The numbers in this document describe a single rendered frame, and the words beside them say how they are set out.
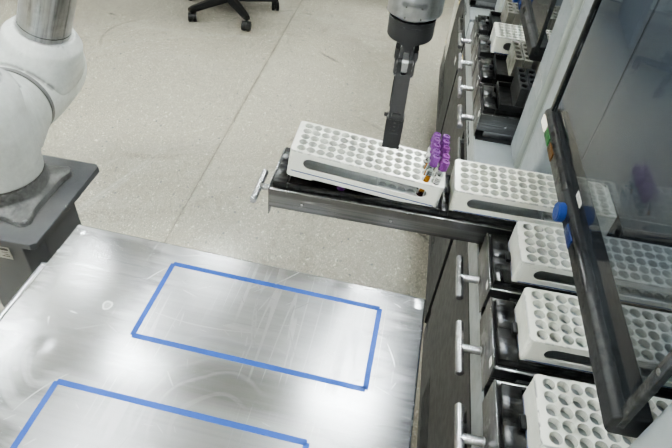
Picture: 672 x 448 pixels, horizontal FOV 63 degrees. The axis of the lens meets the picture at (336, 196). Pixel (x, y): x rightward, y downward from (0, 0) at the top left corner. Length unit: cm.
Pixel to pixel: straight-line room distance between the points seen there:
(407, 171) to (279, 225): 116
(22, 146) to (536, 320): 96
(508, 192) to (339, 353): 46
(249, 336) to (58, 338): 27
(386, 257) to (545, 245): 114
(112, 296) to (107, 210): 139
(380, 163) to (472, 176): 18
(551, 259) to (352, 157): 39
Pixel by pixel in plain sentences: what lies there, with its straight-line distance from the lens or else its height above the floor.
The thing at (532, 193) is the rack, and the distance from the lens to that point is 110.
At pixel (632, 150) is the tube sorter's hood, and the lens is 75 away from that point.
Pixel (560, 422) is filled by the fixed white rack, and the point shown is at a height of 87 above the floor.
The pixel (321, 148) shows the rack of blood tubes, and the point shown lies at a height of 88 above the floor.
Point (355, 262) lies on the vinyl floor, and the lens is 203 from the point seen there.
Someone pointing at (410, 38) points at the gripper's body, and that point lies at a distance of 90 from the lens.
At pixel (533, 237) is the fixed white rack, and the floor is 87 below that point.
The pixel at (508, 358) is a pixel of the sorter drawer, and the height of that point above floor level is 82.
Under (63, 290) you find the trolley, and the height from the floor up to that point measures 82.
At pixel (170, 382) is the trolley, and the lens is 81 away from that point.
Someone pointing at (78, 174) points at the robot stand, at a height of 70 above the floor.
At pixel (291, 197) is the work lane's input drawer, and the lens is 108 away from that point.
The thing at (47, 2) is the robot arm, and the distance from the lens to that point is 122.
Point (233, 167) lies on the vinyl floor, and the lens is 241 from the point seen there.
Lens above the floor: 151
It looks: 41 degrees down
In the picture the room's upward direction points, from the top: 6 degrees clockwise
